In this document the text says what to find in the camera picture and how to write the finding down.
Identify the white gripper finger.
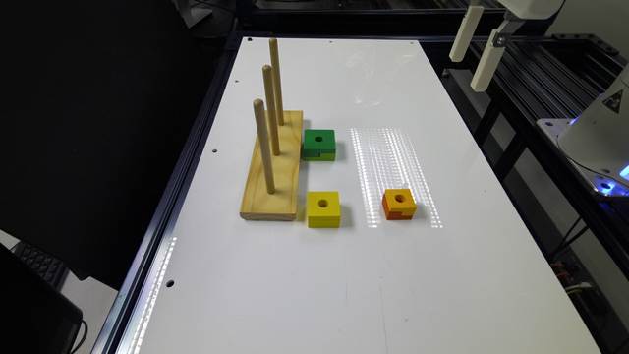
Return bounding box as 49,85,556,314
470,29,505,92
449,4,484,63

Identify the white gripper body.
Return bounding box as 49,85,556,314
468,0,564,34

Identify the yellow block with hole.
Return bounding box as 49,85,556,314
307,192,341,228

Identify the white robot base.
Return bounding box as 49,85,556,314
537,69,628,199

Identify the orange and yellow block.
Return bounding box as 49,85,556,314
382,189,417,220

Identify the green block with hole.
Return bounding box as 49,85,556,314
301,129,336,161

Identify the rear wooden peg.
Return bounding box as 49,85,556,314
269,37,284,126

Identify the wooden peg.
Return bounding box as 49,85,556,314
253,98,275,194
269,37,284,126
262,65,280,156

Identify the middle wooden peg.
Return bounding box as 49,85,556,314
262,65,280,156

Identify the front wooden peg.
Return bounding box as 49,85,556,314
253,98,275,194

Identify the wooden peg board base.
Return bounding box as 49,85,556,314
240,110,304,221

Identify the black keyboard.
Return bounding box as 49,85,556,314
11,241,69,290

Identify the black monitor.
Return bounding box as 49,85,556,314
1,247,83,354

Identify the black aluminium frame rack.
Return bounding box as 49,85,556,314
429,34,628,274

